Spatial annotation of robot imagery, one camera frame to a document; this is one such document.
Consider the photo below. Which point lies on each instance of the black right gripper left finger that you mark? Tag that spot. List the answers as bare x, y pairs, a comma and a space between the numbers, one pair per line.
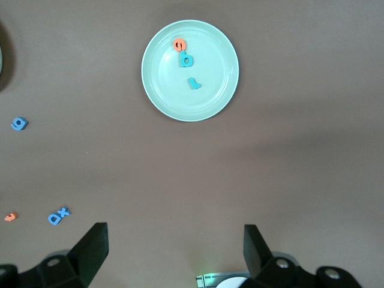
75, 270

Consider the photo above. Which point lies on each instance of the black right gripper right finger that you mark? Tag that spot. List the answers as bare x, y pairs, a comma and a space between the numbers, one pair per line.
270, 273

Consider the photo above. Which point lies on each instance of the teal foam letter r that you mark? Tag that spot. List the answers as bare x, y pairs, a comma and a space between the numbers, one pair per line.
193, 85

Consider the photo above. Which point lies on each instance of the teal foam letter b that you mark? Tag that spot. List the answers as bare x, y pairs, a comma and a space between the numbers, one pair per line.
181, 55

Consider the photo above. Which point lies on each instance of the orange foam letter e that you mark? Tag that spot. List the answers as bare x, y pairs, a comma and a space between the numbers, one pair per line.
175, 45

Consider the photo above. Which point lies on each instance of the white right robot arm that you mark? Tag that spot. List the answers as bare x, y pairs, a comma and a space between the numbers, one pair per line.
231, 283

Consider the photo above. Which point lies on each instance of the blue foam letter D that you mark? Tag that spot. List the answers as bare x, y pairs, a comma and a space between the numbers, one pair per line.
49, 218

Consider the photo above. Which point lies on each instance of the blue foam letter x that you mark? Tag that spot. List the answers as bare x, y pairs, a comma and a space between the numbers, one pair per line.
64, 212

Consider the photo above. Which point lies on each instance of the orange foam letter t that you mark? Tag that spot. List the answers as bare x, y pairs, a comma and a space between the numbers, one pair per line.
12, 215

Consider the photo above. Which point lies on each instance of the brown table cover sheet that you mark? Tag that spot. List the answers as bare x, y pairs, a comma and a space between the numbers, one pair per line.
270, 180

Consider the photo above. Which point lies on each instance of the blue foam letter g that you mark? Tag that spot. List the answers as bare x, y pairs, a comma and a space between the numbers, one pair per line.
24, 124

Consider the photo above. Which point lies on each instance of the pale green plate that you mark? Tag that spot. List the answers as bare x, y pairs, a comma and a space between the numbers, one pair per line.
210, 90

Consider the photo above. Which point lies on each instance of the beige plate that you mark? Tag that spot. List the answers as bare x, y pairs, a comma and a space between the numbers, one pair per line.
1, 63

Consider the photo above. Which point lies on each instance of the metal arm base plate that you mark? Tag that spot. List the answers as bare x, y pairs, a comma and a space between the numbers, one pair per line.
204, 279

